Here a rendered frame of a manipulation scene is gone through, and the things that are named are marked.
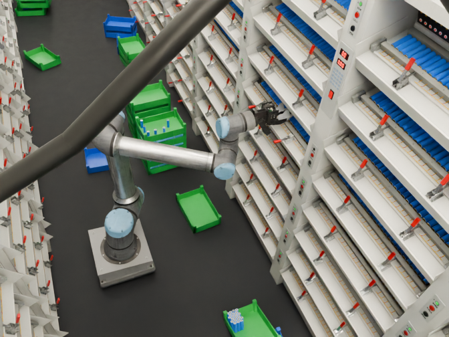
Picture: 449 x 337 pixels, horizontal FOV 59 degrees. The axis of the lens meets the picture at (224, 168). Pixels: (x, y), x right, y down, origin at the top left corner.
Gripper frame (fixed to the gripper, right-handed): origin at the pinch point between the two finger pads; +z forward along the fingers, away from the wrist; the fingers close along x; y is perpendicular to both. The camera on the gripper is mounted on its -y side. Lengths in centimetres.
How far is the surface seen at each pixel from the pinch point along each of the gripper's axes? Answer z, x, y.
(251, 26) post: -6.9, 33.0, 29.1
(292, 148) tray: -6.3, -16.4, -6.0
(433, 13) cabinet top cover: -5, -57, 77
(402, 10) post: 7, -37, 67
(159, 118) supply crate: -42, 95, -65
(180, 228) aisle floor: -53, 23, -99
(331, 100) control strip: -7.2, -33.4, 33.8
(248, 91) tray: -7.2, 30.0, -6.0
